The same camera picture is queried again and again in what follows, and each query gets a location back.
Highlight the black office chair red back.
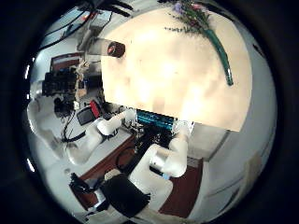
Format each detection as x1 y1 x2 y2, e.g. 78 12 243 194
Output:
76 99 103 127

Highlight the teal lit control box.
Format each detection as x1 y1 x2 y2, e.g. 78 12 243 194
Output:
135 108 176 132

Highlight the red-brown framed board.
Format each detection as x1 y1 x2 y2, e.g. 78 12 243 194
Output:
50 51 85 73

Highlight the red-brown base board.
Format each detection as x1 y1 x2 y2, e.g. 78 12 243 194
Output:
73 133 204 219

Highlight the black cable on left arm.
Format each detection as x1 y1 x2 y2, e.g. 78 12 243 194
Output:
61 110 87 144

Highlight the light wooden stand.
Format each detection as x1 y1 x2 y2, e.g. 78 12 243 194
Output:
76 61 90 98

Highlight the flower bouquet with green wrap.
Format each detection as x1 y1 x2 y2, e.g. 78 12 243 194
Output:
164 0 235 87

